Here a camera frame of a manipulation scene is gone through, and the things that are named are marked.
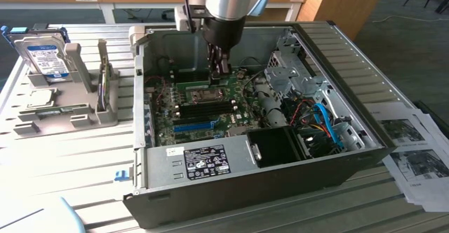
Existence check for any blue flat data wire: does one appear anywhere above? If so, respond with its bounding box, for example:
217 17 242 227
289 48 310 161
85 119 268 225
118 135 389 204
313 102 345 148

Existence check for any grey parts rack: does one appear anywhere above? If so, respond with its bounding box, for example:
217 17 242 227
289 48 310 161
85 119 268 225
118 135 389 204
12 39 121 139

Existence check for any hard disk with blue label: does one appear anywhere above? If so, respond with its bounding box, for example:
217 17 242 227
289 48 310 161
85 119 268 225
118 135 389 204
12 32 69 83

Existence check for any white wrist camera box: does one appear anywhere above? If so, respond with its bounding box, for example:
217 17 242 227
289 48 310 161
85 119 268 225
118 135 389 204
174 5 204 33

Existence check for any white floor cable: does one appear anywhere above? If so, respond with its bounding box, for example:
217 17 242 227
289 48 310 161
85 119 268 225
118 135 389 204
371 14 449 24

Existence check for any green RAM stick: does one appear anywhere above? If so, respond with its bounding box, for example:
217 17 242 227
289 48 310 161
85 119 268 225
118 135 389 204
18 106 76 118

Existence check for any black fan shroud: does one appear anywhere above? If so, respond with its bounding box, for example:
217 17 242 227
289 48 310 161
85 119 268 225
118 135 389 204
245 126 302 168

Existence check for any blue expansion slot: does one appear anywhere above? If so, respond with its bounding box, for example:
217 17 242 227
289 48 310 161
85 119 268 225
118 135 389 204
172 121 216 133

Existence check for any wooden cabinet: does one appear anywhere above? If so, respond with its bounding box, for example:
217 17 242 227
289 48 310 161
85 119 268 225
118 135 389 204
289 0 391 42

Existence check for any light blue rounded object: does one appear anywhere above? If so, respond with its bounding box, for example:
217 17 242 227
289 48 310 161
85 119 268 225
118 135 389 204
0 196 85 233

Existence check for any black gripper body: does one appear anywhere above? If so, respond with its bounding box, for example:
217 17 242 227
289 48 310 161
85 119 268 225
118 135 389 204
201 16 246 54

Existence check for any black heatsink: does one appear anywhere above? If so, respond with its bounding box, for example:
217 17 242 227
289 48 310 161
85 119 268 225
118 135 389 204
169 68 213 84

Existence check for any grey power supply unit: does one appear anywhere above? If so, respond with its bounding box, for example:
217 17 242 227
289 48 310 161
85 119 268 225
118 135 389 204
144 134 262 190

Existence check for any CPU socket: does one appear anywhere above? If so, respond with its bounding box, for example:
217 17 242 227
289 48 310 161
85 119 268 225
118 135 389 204
189 87 225 104

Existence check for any green graphics card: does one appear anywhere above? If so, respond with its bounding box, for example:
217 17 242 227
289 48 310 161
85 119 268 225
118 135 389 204
97 62 113 113

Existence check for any open black PC case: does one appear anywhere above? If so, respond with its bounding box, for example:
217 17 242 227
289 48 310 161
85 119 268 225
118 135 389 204
121 19 399 230

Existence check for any blue disk carrier frame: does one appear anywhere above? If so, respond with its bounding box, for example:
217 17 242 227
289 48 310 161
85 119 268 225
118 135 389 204
0 24 69 50

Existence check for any black RAM slot bank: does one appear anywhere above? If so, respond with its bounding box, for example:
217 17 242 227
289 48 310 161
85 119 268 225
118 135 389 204
177 102 240 119

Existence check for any green motherboard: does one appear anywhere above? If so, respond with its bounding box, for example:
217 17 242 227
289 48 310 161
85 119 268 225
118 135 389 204
142 68 278 147

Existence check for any silver CPU chip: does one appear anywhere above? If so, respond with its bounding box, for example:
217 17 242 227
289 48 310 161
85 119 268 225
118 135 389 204
29 89 57 108

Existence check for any silver disk bay cage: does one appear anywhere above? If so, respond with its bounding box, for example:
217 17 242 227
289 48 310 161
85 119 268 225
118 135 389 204
262 29 378 149

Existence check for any printed paper sheets stack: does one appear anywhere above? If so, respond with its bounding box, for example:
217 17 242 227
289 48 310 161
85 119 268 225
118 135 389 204
362 100 449 213

